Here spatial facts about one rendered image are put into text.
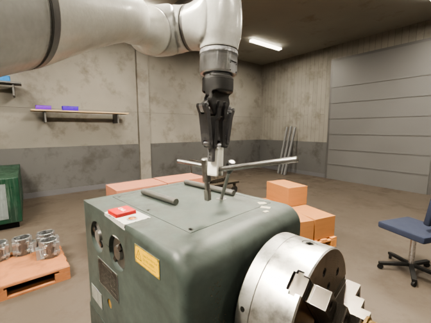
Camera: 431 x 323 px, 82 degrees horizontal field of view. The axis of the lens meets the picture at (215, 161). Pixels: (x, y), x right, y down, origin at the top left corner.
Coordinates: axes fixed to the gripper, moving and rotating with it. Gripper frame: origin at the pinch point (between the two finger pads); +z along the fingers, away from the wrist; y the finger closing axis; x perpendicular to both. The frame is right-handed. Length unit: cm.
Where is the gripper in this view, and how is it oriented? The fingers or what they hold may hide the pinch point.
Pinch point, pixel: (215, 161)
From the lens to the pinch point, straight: 60.9
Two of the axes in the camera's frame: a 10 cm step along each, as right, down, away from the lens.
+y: 5.9, -0.7, 8.0
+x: -8.1, -0.9, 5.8
